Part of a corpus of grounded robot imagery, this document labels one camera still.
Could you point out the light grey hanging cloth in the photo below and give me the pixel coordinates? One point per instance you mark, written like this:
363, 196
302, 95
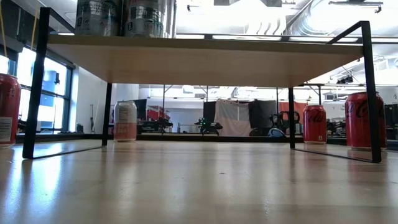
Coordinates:
231, 118

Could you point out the red cola can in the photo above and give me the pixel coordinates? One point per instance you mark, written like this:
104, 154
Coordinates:
314, 124
7, 109
357, 121

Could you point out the white blue round object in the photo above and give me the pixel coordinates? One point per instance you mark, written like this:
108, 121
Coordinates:
276, 132

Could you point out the white cabinet box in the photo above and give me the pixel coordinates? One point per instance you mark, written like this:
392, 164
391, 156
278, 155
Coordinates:
334, 109

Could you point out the wooden shelf with black frame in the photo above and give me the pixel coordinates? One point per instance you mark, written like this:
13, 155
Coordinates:
202, 62

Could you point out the black background screen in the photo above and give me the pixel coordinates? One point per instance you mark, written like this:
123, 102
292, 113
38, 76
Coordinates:
209, 112

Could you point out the tall white blue energy can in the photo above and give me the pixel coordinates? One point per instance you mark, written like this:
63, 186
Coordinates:
96, 17

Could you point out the short white pink can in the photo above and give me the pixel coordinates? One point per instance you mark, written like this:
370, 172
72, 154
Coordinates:
125, 121

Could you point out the orange hanging cloth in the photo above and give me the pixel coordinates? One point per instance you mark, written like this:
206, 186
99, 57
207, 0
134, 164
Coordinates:
292, 108

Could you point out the background robot with green light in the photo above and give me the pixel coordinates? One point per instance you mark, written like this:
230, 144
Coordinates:
206, 126

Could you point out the large glass window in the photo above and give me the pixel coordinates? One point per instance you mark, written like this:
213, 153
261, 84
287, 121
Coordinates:
56, 93

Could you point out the black monitor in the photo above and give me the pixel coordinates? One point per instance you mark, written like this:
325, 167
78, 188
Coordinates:
141, 109

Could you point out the ribbed ventilation duct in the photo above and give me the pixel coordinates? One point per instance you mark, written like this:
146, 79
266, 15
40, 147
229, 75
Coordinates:
298, 21

